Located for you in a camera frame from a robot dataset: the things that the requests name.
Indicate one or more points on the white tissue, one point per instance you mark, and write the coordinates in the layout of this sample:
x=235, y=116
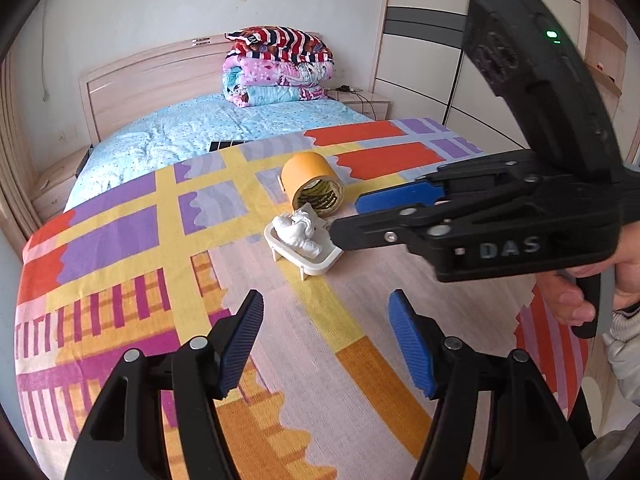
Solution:
x=295, y=230

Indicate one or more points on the striped folded blanket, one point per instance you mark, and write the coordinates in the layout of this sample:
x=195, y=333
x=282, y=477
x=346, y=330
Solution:
x=280, y=40

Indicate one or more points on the black striped card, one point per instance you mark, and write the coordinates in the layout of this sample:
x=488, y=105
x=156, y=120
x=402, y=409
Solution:
x=227, y=145

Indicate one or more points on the pink floral folded quilt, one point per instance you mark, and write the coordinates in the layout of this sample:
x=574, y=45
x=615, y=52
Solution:
x=270, y=72

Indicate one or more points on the light blue folded quilt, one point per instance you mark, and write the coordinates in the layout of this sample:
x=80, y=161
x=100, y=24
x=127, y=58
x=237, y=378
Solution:
x=270, y=95

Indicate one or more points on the white plastic tray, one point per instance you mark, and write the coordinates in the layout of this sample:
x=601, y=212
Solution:
x=320, y=262

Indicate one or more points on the beige curtain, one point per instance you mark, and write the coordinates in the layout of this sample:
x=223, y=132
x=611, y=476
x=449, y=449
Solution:
x=15, y=160

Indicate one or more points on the wooden wardrobe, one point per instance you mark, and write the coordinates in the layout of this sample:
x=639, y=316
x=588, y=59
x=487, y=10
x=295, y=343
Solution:
x=425, y=35

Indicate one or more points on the yellow tape roll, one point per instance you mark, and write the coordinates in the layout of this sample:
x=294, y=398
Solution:
x=305, y=170

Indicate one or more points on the colourful patterned bed sheet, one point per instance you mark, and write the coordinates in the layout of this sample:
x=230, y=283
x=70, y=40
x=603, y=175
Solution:
x=150, y=240

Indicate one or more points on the light blue bed sheet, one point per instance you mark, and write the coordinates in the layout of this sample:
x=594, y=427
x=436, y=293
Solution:
x=175, y=135

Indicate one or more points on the wooden bed headboard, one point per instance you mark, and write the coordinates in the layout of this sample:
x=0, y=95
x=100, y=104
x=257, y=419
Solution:
x=150, y=80

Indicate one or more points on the person's right hand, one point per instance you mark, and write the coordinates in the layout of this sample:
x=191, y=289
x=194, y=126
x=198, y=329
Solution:
x=565, y=300

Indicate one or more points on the wooden nightstand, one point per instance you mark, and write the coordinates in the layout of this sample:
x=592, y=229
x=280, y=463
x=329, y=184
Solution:
x=372, y=105
x=55, y=185

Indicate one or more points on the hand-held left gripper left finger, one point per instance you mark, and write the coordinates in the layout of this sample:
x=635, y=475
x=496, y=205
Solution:
x=245, y=340

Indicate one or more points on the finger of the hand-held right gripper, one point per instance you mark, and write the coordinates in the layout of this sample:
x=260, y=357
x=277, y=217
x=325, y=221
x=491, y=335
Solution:
x=395, y=197
x=365, y=232

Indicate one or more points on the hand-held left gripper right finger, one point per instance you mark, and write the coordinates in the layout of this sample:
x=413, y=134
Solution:
x=407, y=340

